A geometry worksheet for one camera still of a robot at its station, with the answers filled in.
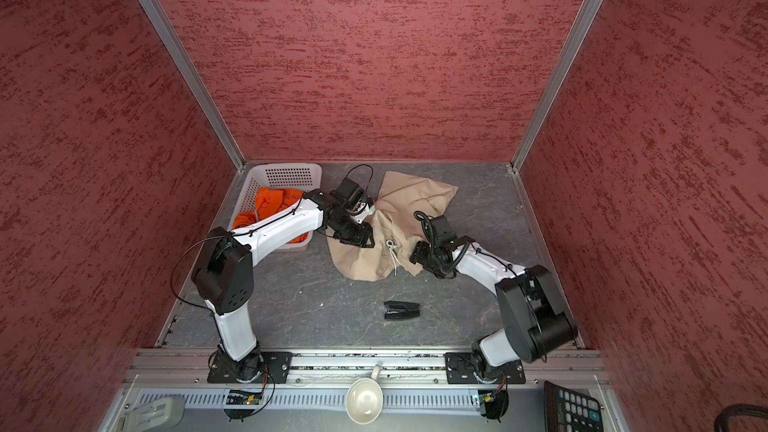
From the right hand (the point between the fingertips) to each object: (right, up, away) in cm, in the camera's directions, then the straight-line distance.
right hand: (415, 267), depth 90 cm
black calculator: (+34, -28, -22) cm, 49 cm away
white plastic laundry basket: (-50, +29, +20) cm, 61 cm away
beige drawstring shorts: (-3, +18, +17) cm, 25 cm away
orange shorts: (-51, +20, +13) cm, 56 cm away
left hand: (-15, +6, -3) cm, 17 cm away
